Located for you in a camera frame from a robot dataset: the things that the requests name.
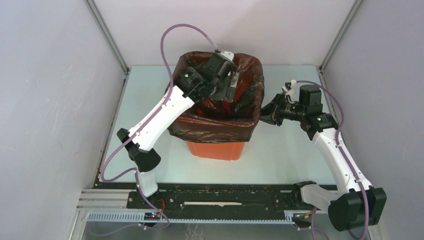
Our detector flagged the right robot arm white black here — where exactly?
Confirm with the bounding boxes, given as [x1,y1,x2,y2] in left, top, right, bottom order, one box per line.
[260,80,387,232]

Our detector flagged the metal corner strip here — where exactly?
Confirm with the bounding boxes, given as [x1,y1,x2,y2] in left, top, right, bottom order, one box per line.
[319,0,365,73]
[83,0,130,75]

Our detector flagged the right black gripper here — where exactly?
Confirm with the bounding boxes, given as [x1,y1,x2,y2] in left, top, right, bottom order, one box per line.
[251,92,306,127]

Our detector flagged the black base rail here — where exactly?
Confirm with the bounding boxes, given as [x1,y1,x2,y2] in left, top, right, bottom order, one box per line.
[79,180,345,226]

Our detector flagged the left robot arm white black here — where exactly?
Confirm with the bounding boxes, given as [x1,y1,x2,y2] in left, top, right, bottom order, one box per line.
[117,51,239,208]

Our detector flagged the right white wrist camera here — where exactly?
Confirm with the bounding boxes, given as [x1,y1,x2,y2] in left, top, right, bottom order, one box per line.
[281,79,297,104]

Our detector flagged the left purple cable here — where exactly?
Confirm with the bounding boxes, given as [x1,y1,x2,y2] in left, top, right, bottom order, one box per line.
[99,23,220,184]

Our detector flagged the left small circuit board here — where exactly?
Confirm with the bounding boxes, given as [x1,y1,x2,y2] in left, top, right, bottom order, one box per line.
[143,211,162,221]

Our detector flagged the right small circuit board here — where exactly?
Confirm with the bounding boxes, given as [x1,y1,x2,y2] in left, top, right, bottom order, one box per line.
[292,212,312,231]

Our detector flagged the purple cable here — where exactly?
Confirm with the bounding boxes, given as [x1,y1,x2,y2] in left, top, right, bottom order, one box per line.
[99,23,220,184]
[294,80,371,240]

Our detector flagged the right metal corner strip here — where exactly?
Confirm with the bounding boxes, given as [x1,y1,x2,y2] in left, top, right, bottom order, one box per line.
[319,0,365,73]

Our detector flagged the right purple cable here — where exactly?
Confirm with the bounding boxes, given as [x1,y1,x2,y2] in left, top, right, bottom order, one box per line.
[294,80,371,240]

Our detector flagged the black plastic trash bag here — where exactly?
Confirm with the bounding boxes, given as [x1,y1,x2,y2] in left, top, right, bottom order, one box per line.
[167,53,265,143]

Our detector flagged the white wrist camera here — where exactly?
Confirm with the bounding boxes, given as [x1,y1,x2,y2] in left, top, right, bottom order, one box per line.
[215,50,235,63]
[281,79,297,104]

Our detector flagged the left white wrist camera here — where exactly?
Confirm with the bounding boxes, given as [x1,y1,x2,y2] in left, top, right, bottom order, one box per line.
[215,50,235,63]

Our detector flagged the orange plastic trash bin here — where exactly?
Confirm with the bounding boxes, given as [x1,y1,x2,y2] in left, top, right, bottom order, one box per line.
[186,141,245,161]

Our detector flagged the small circuit board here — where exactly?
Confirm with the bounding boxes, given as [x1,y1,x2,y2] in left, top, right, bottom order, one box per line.
[143,211,162,221]
[292,212,312,231]

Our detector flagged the left metal corner strip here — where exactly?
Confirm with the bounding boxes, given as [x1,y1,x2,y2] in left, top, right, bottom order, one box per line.
[83,0,130,75]

